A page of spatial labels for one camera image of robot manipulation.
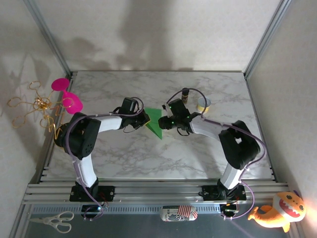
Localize green paper sheet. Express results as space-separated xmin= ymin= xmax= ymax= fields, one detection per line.
xmin=144 ymin=108 xmax=163 ymax=141

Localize dark spice jar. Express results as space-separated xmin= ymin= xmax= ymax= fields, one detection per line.
xmin=181 ymin=87 xmax=191 ymax=104

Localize pink plastic wine glass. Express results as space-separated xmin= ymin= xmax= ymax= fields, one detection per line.
xmin=51 ymin=78 xmax=84 ymax=115

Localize patterned cylindrical pouch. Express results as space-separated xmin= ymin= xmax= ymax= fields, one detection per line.
xmin=159 ymin=205 xmax=199 ymax=222

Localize black controller box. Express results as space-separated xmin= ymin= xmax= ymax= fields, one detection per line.
xmin=220 ymin=203 xmax=240 ymax=214
xmin=81 ymin=204 xmax=104 ymax=214

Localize white scissors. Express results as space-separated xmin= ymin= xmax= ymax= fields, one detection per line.
xmin=29 ymin=211 xmax=75 ymax=234

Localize orange plush fish toy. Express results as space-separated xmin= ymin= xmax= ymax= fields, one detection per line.
xmin=247 ymin=190 xmax=307 ymax=233

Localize aluminium frame rails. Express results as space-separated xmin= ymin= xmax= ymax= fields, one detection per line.
xmin=21 ymin=182 xmax=290 ymax=205

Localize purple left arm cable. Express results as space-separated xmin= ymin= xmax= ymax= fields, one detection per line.
xmin=64 ymin=96 xmax=146 ymax=221

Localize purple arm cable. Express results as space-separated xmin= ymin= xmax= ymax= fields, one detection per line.
xmin=64 ymin=96 xmax=146 ymax=221
xmin=165 ymin=88 xmax=266 ymax=221

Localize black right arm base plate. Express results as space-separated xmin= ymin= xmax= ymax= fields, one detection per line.
xmin=199 ymin=184 xmax=247 ymax=201

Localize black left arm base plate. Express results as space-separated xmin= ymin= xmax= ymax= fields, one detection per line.
xmin=69 ymin=184 xmax=116 ymax=203

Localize grey slotted cable duct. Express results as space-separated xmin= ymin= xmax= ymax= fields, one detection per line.
xmin=29 ymin=204 xmax=248 ymax=215

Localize gold wire holder black base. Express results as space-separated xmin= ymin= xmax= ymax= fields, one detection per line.
xmin=6 ymin=80 xmax=75 ymax=151

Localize aluminium table side rail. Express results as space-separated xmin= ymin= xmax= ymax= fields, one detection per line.
xmin=37 ymin=71 xmax=77 ymax=184
xmin=244 ymin=74 xmax=277 ymax=181

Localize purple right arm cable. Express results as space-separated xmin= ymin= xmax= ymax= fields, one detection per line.
xmin=165 ymin=88 xmax=266 ymax=221

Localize aluminium corner post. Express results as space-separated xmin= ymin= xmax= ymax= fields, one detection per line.
xmin=244 ymin=0 xmax=293 ymax=79
xmin=23 ymin=0 xmax=73 ymax=78

